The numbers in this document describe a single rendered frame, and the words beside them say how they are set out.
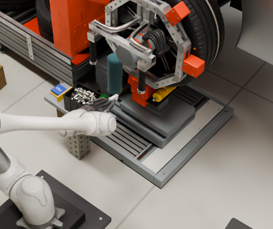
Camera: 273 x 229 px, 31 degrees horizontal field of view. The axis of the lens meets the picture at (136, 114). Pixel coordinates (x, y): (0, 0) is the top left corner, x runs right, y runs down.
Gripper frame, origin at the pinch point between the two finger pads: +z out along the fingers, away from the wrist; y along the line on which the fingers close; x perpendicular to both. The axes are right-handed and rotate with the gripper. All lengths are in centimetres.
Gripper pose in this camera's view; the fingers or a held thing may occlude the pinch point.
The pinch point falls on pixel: (113, 98)
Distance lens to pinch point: 254.1
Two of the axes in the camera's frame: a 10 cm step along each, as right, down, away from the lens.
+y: -8.2, -4.4, 3.8
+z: 5.5, -3.7, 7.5
